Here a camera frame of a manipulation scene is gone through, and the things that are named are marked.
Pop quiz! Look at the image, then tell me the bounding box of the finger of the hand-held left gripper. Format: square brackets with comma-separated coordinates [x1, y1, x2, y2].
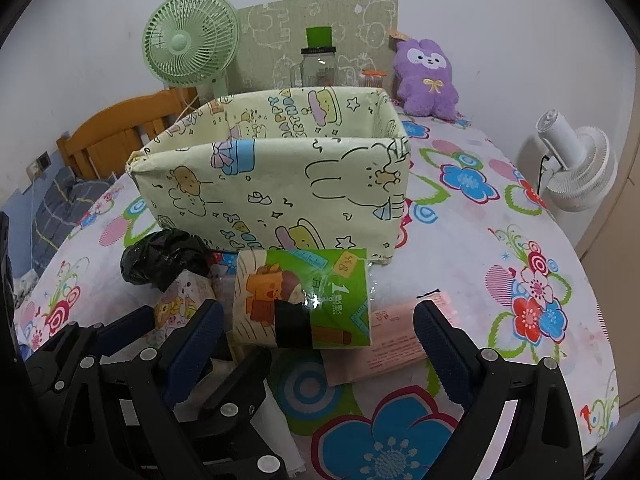
[22, 305, 158, 411]
[175, 346, 290, 480]

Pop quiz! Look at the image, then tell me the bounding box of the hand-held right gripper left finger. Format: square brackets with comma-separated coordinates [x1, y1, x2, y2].
[52, 300, 226, 480]

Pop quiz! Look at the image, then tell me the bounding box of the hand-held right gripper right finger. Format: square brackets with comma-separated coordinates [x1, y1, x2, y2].
[413, 298, 587, 480]

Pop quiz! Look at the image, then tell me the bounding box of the small pastel cartoon tissue pack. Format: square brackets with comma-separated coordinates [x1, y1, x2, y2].
[154, 269, 216, 333]

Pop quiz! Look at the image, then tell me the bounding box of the white plastic bag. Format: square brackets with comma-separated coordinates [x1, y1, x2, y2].
[192, 357, 307, 478]

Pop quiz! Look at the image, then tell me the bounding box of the black plastic bag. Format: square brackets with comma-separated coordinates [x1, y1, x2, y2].
[120, 228, 213, 292]

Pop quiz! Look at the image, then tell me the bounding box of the green orange tissue pack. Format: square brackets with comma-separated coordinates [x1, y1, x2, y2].
[231, 247, 371, 351]

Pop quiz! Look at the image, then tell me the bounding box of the yellow cartoon fabric storage box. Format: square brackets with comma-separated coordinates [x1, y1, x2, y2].
[125, 85, 412, 267]

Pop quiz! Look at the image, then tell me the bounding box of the white crumpled cloth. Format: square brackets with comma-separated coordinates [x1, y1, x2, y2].
[14, 271, 40, 312]

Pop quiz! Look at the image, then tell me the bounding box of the grey plaid blanket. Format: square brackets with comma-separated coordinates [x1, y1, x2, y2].
[30, 165, 117, 272]

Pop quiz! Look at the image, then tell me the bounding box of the wooden chair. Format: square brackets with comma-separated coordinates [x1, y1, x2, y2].
[56, 87, 201, 182]

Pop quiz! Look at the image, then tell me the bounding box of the white standing fan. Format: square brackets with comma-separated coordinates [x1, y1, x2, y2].
[517, 109, 617, 256]

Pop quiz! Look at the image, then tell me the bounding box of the purple plush rabbit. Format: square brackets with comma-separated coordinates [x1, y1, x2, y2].
[391, 37, 460, 121]

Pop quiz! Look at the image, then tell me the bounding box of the green desk fan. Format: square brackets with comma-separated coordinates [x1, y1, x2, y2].
[143, 0, 240, 107]

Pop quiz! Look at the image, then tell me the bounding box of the glass jar black lid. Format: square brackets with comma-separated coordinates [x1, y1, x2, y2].
[291, 46, 337, 90]

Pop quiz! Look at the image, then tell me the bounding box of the cartoon printed cardboard board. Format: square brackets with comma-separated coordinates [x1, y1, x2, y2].
[235, 0, 400, 97]

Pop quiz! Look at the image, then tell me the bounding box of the green card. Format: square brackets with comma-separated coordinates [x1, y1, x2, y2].
[306, 25, 334, 50]

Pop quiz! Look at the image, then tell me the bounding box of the wall socket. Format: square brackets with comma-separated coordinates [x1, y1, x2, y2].
[27, 152, 52, 179]

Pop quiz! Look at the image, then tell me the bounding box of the black fan cable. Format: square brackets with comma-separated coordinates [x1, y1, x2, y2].
[537, 152, 552, 195]

